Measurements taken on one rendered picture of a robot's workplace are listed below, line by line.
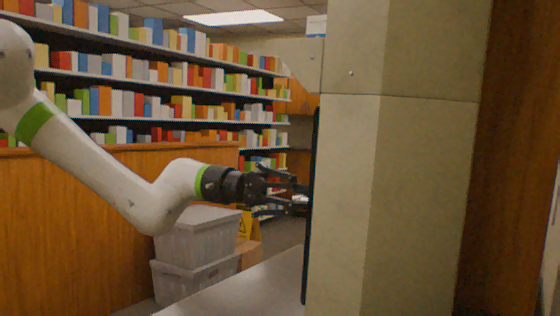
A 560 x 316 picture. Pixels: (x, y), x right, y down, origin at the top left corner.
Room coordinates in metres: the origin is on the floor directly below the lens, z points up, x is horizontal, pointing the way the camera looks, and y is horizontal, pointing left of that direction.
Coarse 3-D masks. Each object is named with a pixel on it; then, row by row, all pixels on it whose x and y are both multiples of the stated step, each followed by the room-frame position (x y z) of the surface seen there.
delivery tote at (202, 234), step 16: (192, 208) 3.45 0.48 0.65; (208, 208) 3.48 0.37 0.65; (176, 224) 2.99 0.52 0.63; (192, 224) 2.93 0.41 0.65; (208, 224) 3.05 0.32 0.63; (224, 224) 3.24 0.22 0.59; (160, 240) 3.08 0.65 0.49; (176, 240) 3.01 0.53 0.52; (192, 240) 2.94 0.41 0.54; (208, 240) 3.09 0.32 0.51; (224, 240) 3.27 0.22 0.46; (160, 256) 3.10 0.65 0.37; (176, 256) 3.03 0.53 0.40; (192, 256) 2.96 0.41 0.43; (208, 256) 3.12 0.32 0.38; (224, 256) 3.29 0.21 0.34
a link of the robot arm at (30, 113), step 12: (36, 96) 1.05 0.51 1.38; (0, 108) 1.01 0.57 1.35; (12, 108) 1.02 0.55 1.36; (24, 108) 1.02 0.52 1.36; (36, 108) 1.03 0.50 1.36; (48, 108) 1.05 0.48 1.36; (0, 120) 1.03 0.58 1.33; (12, 120) 1.02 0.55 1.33; (24, 120) 1.02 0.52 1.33; (36, 120) 1.02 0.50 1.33; (12, 132) 1.03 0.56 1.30; (24, 132) 1.02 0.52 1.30; (36, 132) 1.02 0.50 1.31; (24, 144) 1.05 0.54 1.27
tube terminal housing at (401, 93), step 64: (384, 0) 0.81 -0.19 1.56; (448, 0) 0.83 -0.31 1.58; (384, 64) 0.80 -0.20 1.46; (448, 64) 0.83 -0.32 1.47; (320, 128) 0.86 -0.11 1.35; (384, 128) 0.81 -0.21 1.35; (448, 128) 0.84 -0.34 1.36; (320, 192) 0.85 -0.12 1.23; (384, 192) 0.81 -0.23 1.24; (448, 192) 0.84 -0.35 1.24; (320, 256) 0.85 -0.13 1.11; (384, 256) 0.81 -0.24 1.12; (448, 256) 0.85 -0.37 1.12
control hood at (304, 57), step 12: (276, 48) 0.91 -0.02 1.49; (288, 48) 0.89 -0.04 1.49; (300, 48) 0.88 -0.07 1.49; (312, 48) 0.87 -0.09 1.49; (324, 48) 0.86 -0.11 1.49; (288, 60) 0.89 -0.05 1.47; (300, 60) 0.88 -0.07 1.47; (312, 60) 0.87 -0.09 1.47; (300, 72) 0.88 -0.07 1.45; (312, 72) 0.87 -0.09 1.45; (312, 84) 0.87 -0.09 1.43
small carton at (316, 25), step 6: (312, 18) 0.97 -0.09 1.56; (318, 18) 0.97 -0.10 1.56; (324, 18) 0.96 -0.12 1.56; (312, 24) 0.97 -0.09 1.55; (318, 24) 0.97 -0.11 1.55; (324, 24) 0.96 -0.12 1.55; (306, 30) 0.98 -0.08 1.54; (312, 30) 0.97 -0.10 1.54; (318, 30) 0.97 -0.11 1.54; (324, 30) 0.96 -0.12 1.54; (306, 36) 0.98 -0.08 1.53; (312, 36) 0.97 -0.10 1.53; (318, 36) 0.97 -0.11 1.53; (324, 36) 0.96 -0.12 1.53
